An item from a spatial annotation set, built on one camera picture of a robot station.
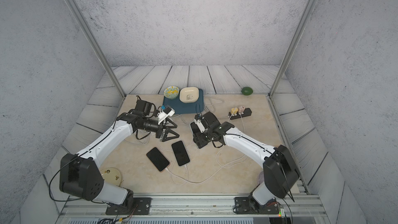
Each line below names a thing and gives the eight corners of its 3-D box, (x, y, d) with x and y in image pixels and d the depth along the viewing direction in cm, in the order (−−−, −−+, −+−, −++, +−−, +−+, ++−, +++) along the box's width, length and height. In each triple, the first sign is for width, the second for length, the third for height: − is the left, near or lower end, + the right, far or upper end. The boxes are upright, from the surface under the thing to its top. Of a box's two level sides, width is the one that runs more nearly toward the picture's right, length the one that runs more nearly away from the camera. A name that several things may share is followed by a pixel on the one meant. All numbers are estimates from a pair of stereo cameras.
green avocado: (242, 95, 123) (243, 91, 120) (241, 90, 126) (242, 86, 123) (252, 95, 123) (253, 91, 120) (250, 90, 126) (251, 86, 123)
